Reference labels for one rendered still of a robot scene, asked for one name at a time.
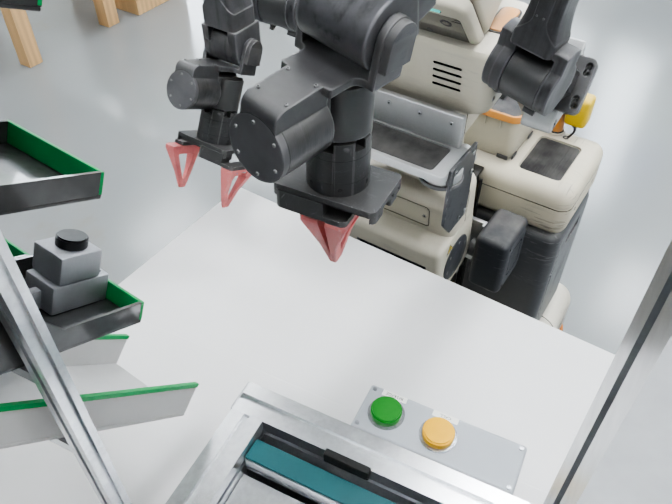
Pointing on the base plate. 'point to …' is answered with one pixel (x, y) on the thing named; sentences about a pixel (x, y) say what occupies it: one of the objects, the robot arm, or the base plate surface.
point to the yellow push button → (438, 433)
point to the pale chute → (79, 371)
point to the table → (369, 328)
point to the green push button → (386, 411)
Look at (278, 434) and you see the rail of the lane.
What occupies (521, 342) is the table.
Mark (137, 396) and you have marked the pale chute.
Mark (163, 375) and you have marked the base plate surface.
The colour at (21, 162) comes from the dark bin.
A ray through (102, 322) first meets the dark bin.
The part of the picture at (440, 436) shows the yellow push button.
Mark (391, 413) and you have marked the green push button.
